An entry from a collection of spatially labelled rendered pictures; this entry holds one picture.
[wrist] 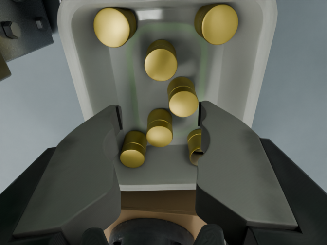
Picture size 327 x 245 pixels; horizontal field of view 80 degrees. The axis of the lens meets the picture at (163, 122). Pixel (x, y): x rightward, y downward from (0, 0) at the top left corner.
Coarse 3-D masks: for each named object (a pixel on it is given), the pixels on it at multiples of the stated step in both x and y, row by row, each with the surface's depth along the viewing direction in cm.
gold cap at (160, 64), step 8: (160, 40) 22; (152, 48) 20; (160, 48) 19; (168, 48) 20; (152, 56) 19; (160, 56) 19; (168, 56) 19; (144, 64) 20; (152, 64) 20; (160, 64) 20; (168, 64) 20; (176, 64) 20; (152, 72) 20; (160, 72) 20; (168, 72) 20; (160, 80) 21
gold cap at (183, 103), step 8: (176, 80) 24; (184, 80) 24; (168, 88) 25; (176, 88) 22; (184, 88) 22; (192, 88) 23; (168, 96) 23; (176, 96) 22; (184, 96) 22; (192, 96) 22; (168, 104) 22; (176, 104) 22; (184, 104) 22; (192, 104) 22; (176, 112) 23; (184, 112) 23; (192, 112) 23
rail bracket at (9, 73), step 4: (0, 52) 12; (0, 56) 12; (0, 60) 12; (4, 60) 12; (0, 64) 12; (4, 64) 12; (0, 68) 12; (4, 68) 12; (8, 68) 13; (0, 72) 12; (4, 72) 12; (8, 72) 13; (0, 76) 12; (4, 76) 12; (8, 76) 13; (0, 80) 12
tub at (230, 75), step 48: (96, 0) 15; (144, 0) 15; (192, 0) 15; (240, 0) 16; (96, 48) 20; (144, 48) 23; (192, 48) 23; (240, 48) 19; (96, 96) 20; (144, 96) 26; (240, 96) 20
